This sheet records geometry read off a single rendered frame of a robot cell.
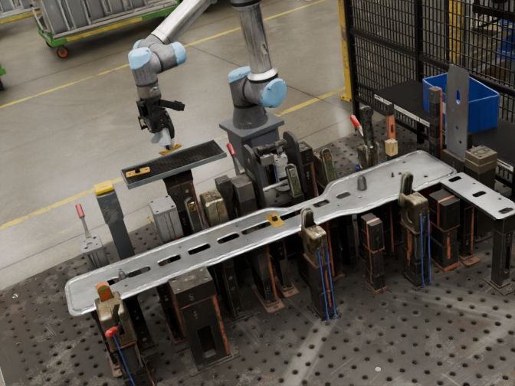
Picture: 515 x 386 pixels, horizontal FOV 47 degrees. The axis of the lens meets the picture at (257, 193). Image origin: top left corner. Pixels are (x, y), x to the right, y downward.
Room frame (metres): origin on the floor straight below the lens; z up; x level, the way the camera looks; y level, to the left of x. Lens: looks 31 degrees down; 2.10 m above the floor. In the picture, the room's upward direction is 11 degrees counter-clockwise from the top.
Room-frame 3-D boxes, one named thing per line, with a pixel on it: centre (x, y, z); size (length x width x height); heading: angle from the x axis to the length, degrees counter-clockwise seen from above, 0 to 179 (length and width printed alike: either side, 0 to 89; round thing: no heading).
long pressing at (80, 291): (1.63, -0.02, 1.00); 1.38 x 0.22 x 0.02; 107
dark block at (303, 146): (1.92, -0.19, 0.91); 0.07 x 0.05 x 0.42; 17
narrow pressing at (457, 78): (1.85, -0.74, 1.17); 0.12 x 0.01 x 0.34; 17
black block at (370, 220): (1.56, -0.35, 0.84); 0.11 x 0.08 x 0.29; 17
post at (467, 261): (1.64, -0.69, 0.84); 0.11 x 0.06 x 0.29; 17
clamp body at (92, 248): (1.63, 0.57, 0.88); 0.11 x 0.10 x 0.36; 17
